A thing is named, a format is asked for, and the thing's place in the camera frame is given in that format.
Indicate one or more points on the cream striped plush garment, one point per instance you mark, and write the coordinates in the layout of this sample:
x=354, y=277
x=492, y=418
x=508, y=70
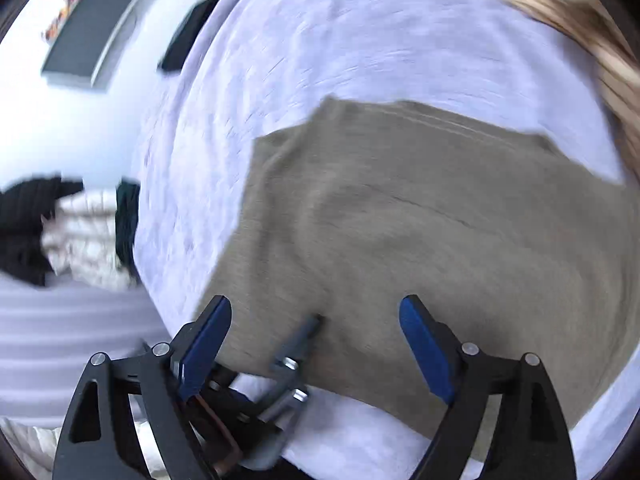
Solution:
x=590, y=35

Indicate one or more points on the lavender striped sheet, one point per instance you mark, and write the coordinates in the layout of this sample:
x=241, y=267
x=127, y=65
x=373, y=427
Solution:
x=65, y=340

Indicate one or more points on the white crumpled cloth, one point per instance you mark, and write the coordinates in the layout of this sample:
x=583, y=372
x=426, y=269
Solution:
x=85, y=240

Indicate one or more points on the dark green cloth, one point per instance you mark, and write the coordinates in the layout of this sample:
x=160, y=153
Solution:
x=127, y=225

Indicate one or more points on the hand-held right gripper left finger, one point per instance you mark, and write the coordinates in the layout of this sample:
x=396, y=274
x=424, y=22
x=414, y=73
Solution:
x=202, y=350

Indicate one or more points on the lavender plush blanket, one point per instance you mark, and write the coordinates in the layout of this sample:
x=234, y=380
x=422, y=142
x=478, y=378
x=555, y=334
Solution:
x=310, y=60

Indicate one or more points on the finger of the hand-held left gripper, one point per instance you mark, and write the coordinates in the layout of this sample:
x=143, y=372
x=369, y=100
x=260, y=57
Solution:
x=300, y=342
x=287, y=405

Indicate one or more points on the black garment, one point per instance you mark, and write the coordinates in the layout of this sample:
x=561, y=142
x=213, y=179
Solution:
x=27, y=230

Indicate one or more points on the black flat object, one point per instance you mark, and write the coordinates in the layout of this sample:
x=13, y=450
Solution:
x=190, y=32

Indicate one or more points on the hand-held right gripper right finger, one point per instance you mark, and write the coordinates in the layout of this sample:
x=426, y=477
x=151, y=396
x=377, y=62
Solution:
x=427, y=350

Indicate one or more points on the olive brown knit sweater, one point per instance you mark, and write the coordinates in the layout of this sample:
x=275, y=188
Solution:
x=400, y=240

